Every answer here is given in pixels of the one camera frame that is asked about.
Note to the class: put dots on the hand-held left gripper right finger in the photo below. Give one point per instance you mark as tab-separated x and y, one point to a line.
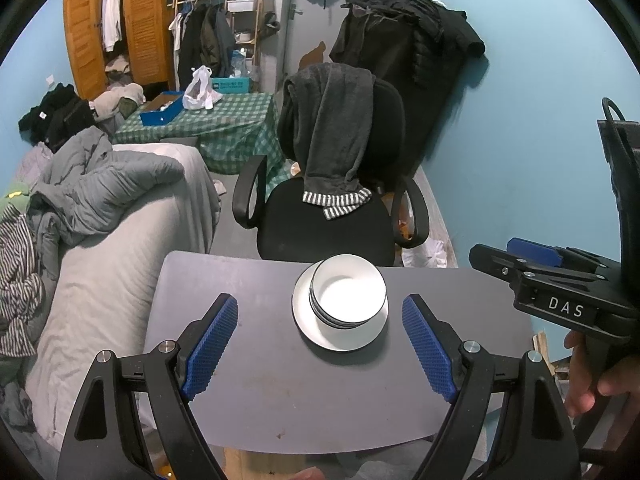
430	345

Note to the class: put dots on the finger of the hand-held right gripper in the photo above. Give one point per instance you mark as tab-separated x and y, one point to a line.
492	259
532	252

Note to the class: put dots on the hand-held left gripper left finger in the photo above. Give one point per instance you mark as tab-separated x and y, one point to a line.
210	345

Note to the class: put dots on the white bowl dark rim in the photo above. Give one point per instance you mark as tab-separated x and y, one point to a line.
350	295
345	326
320	311

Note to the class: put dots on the large white plate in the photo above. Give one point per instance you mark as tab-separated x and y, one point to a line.
310	330

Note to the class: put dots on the person's right hand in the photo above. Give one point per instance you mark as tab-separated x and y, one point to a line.
577	380

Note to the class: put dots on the tied white plastic bag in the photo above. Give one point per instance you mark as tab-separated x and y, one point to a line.
430	255

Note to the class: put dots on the grey bed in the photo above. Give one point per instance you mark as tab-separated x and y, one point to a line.
110	280

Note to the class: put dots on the black office chair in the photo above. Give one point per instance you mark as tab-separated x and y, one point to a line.
325	235

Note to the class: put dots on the grey duvet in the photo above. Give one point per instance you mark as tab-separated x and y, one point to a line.
100	185

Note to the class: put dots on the striped cloth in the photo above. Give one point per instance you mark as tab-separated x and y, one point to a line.
17	280

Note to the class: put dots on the grey hooded sweater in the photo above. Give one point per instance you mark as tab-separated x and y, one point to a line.
330	125

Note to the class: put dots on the pile of black coats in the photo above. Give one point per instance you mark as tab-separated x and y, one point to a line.
400	60

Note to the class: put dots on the green checked tablecloth table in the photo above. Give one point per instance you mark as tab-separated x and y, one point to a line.
225	125

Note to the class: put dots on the blue open box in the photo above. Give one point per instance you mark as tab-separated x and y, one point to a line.
160	115

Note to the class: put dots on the green soft toy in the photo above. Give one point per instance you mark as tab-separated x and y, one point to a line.
12	197

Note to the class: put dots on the pile of light clothes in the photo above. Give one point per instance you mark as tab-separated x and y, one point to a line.
120	100

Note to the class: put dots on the pile of black clothes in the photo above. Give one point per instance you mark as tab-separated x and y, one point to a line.
55	115

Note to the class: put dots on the grey door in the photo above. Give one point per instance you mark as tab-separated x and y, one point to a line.
300	35

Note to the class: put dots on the rack of dark clothes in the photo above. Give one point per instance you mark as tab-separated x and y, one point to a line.
205	40

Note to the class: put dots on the wooden louvred wardrobe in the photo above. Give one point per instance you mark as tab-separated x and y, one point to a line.
145	20

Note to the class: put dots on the wooden shelf unit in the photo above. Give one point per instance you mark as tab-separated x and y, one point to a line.
242	5

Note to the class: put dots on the white hanging shirt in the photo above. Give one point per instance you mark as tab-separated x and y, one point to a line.
112	15

